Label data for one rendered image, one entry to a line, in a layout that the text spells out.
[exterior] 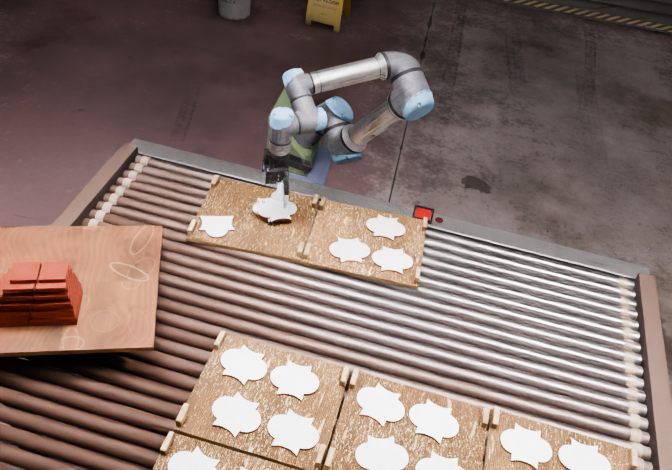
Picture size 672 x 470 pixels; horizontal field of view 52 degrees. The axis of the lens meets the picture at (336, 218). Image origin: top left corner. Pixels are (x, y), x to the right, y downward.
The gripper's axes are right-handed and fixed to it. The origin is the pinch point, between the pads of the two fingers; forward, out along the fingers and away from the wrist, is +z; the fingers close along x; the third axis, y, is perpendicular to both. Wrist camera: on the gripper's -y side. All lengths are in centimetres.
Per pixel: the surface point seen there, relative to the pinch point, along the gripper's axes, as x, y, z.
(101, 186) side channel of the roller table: -25, 62, 10
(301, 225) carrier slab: 5.4, -6.7, 10.7
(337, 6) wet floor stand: -320, -119, 84
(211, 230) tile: 4.1, 25.7, 10.0
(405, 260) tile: 29.5, -38.6, 9.7
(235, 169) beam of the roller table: -32.8, 11.1, 13.0
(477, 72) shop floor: -245, -216, 104
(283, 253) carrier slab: 18.5, 2.8, 10.7
